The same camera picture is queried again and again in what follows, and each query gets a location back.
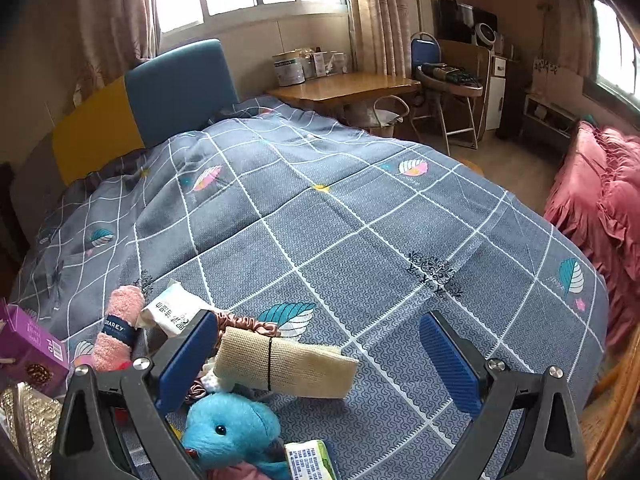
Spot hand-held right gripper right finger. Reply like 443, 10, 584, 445
419, 310, 587, 480

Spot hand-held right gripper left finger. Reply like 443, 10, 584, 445
50, 310, 221, 480

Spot white tissue packet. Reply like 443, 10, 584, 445
139, 282, 216, 338

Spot brown satin scrunchie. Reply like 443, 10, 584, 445
182, 310, 280, 406

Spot blue plush toy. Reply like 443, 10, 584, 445
181, 392, 291, 480

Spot pink towel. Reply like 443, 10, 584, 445
92, 285, 147, 373

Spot beige bandage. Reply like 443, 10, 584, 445
212, 326, 360, 401

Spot green tissue packet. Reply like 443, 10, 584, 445
285, 439, 343, 480

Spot gold glitter container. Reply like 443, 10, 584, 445
0, 382, 68, 471

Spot grey checked printed blanket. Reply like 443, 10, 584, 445
10, 95, 608, 480

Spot purple cardboard box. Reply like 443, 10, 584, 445
0, 300, 71, 396

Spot rattan furniture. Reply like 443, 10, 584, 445
580, 330, 640, 471

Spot pink ruffled bedspread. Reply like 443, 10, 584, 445
542, 120, 640, 351

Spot grey yellow blue headboard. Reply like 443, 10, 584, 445
10, 38, 240, 221

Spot white cabinet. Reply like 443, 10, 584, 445
482, 55, 511, 131

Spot low white shelf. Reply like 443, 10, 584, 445
522, 90, 581, 136

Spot wooden desk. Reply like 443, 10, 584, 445
266, 72, 422, 126

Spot wooden board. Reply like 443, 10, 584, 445
435, 40, 493, 141

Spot blue folding chair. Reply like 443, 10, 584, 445
410, 31, 486, 157

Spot silver tin can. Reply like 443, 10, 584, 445
272, 52, 307, 87

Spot small white fan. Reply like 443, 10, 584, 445
472, 22, 497, 51

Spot black bag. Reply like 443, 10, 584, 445
438, 0, 473, 43

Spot pink patterned curtain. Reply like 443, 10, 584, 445
75, 0, 161, 61
345, 0, 421, 76

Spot side window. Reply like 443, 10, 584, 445
590, 0, 640, 106

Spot dark tangled cables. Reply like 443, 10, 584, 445
419, 62, 483, 96

